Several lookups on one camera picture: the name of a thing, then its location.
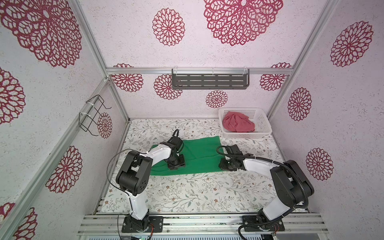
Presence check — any green tank top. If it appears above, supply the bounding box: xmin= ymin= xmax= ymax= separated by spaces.
xmin=151 ymin=136 xmax=222 ymax=176

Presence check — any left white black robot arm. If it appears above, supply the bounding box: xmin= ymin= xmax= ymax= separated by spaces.
xmin=116 ymin=142 xmax=185 ymax=221

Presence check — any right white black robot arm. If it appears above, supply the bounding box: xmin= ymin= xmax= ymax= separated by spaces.
xmin=219 ymin=155 xmax=315 ymax=224

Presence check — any pink tank top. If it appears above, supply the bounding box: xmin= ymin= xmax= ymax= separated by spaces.
xmin=222 ymin=112 xmax=256 ymax=133

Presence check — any floral table mat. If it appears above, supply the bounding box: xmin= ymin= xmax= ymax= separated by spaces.
xmin=100 ymin=118 xmax=307 ymax=214

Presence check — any white plastic basket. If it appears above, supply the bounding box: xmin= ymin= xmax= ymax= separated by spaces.
xmin=218 ymin=108 xmax=273 ymax=139

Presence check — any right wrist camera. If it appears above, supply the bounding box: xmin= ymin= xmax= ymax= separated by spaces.
xmin=225 ymin=145 xmax=244 ymax=158

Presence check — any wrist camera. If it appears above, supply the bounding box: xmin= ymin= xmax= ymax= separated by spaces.
xmin=225 ymin=145 xmax=244 ymax=158
xmin=167 ymin=136 xmax=184 ymax=153

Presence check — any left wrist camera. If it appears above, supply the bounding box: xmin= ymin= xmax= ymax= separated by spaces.
xmin=167 ymin=136 xmax=184 ymax=153

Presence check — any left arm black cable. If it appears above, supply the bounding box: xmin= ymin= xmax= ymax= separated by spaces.
xmin=106 ymin=128 xmax=181 ymax=240

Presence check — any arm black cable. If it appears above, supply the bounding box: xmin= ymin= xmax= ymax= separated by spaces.
xmin=106 ymin=128 xmax=181 ymax=240
xmin=215 ymin=145 xmax=310 ymax=240

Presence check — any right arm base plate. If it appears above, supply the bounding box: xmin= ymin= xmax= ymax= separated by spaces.
xmin=242 ymin=215 xmax=286 ymax=233

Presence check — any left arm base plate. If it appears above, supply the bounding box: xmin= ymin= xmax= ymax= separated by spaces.
xmin=121 ymin=216 xmax=164 ymax=233

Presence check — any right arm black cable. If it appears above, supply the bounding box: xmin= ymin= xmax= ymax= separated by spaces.
xmin=215 ymin=145 xmax=310 ymax=240

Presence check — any grey slotted wall shelf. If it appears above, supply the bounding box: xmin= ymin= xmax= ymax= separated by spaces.
xmin=171 ymin=69 xmax=250 ymax=90

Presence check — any black wire wall rack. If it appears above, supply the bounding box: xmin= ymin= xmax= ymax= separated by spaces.
xmin=78 ymin=95 xmax=111 ymax=137

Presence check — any aluminium mounting rail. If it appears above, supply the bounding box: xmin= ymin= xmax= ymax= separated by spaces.
xmin=77 ymin=213 xmax=329 ymax=239

